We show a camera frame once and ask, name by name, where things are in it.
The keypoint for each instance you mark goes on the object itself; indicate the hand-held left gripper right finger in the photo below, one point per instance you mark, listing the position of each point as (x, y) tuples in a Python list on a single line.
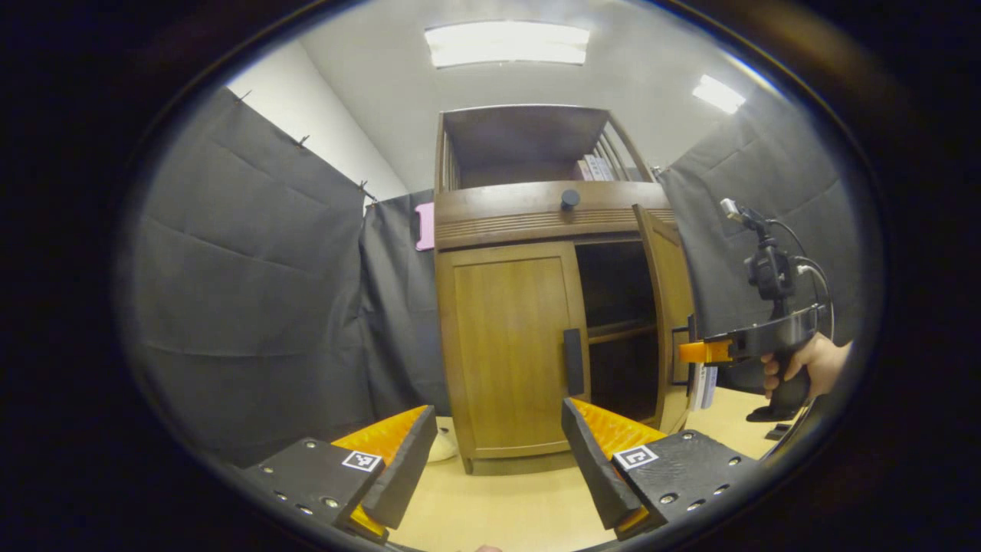
[(594, 475)]

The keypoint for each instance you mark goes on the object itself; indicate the books beside cabinet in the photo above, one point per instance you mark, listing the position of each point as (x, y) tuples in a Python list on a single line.
[(703, 387)]

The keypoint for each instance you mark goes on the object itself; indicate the wooden cabinet door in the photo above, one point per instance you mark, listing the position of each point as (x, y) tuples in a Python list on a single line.
[(506, 345), (670, 284)]

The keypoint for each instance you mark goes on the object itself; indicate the cream soft object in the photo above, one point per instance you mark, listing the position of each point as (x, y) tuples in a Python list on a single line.
[(443, 448)]

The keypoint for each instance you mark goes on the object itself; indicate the small dark floor object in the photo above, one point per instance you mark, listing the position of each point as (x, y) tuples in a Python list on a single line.
[(777, 431)]

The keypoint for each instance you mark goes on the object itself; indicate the wooden inner cabinet shelf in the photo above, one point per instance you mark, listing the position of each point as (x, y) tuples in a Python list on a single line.
[(621, 333)]

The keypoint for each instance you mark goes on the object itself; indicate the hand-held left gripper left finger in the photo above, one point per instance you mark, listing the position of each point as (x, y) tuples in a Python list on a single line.
[(406, 468)]

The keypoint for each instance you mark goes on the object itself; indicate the small ceiling light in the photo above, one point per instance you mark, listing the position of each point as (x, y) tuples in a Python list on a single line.
[(718, 93)]

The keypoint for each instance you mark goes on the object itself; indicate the wooden cabinet drawer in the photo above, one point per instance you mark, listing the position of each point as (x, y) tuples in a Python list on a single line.
[(506, 218)]

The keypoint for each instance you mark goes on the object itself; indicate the pink flat object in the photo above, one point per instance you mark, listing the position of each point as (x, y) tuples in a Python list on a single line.
[(425, 226)]

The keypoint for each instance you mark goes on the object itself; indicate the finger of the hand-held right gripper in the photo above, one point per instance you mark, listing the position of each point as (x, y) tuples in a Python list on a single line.
[(705, 352)]

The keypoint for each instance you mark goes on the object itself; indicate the brown wooden shoe cabinet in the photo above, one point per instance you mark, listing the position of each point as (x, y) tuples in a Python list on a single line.
[(521, 218)]

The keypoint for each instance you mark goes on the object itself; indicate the books on cabinet shelf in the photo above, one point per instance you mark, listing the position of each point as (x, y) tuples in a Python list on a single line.
[(596, 169)]

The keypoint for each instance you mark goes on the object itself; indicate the round black drawer knob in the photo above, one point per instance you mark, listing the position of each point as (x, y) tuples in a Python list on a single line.
[(570, 199)]

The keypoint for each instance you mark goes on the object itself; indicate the large rectangular ceiling light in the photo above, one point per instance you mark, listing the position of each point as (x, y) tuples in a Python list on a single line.
[(507, 44)]

